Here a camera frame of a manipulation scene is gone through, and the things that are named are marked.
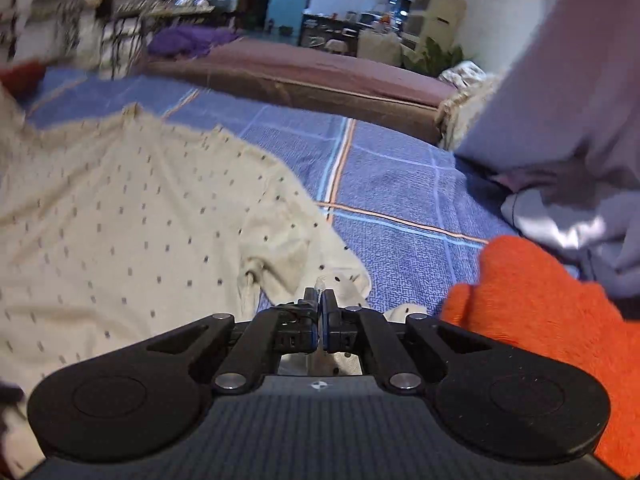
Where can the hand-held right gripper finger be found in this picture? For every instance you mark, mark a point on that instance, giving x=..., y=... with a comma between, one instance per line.
x=326, y=332
x=313, y=330

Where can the cream polka dot top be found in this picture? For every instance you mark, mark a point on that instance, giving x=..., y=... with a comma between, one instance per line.
x=125, y=220

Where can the blue plaid bed sheet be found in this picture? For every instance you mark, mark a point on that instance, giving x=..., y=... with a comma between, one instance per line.
x=400, y=185

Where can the orange fuzzy cloth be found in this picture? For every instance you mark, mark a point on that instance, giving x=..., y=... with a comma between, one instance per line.
x=530, y=290

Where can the brown mattress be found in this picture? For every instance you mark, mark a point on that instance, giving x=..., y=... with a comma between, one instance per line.
x=310, y=72

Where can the floral quilt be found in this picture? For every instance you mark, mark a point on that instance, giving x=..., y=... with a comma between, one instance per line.
x=467, y=95

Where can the green potted plant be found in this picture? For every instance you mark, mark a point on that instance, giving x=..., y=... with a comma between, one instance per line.
x=435, y=57

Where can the dark sideboard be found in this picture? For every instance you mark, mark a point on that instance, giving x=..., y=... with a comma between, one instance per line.
x=320, y=30

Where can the purple cloth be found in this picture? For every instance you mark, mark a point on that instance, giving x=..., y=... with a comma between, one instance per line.
x=190, y=40

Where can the cream drawer cabinet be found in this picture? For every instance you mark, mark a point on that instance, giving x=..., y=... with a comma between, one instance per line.
x=440, y=15

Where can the black metal display rack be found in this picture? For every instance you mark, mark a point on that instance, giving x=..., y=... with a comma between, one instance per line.
x=125, y=5

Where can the dark red knitted cloth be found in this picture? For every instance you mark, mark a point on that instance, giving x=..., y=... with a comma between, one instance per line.
x=20, y=77

